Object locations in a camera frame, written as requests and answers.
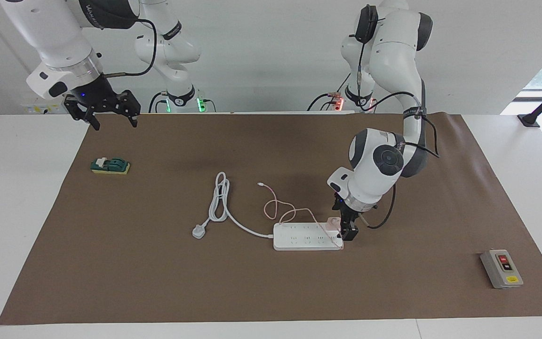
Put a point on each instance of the brown table mat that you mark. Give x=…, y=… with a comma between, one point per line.
x=252, y=292

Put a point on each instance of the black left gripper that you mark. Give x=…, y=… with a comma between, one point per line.
x=346, y=212

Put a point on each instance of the white power strip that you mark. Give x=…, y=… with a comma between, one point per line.
x=299, y=241

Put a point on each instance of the white wall socket box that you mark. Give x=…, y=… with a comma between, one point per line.
x=40, y=109

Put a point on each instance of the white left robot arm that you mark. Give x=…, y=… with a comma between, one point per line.
x=379, y=160

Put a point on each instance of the green knife switch yellow base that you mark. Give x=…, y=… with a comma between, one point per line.
x=111, y=165

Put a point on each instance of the pink charger adapter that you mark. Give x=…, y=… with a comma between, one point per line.
x=333, y=221

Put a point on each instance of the grey on-off switch box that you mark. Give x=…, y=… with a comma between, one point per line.
x=501, y=269

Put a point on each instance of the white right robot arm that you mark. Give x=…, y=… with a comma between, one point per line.
x=50, y=28

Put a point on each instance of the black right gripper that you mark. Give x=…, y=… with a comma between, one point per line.
x=96, y=94

